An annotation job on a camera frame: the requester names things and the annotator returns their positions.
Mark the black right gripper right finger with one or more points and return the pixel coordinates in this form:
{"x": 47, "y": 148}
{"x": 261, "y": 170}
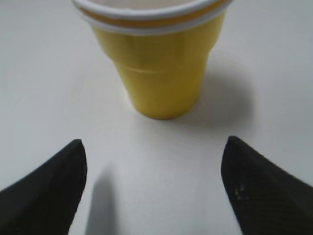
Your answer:
{"x": 266, "y": 200}

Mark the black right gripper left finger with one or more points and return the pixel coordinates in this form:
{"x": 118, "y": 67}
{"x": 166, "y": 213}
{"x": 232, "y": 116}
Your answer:
{"x": 45, "y": 201}

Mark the yellow paper cup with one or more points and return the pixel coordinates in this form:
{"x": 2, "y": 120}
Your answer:
{"x": 160, "y": 48}

